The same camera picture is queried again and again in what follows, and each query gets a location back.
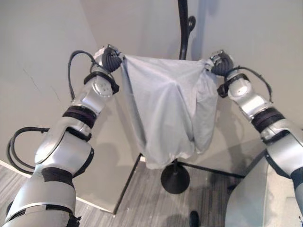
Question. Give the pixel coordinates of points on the light grey garment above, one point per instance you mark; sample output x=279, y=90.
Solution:
x=165, y=106

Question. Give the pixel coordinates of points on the black coat rack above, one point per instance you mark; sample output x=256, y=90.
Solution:
x=181, y=94

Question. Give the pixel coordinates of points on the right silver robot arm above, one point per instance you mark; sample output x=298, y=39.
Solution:
x=267, y=120

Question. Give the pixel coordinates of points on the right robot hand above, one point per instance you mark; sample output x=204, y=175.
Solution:
x=221, y=63

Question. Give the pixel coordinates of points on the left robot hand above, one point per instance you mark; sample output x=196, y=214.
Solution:
x=110, y=60

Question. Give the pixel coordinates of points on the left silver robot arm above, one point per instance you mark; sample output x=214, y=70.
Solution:
x=59, y=151

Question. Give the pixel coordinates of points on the dark robot foot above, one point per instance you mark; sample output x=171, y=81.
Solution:
x=194, y=218

